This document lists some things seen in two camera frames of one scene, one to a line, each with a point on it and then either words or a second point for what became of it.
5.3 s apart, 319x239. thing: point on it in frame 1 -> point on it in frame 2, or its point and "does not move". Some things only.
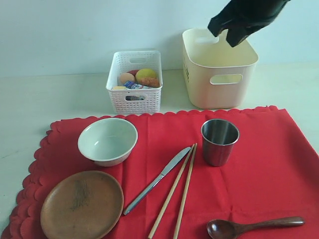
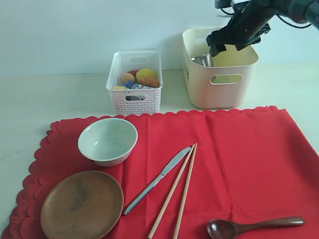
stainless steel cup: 219,137 -> 204,60
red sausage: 133,72 does not move
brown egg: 125,77 does not move
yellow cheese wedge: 119,87 does not move
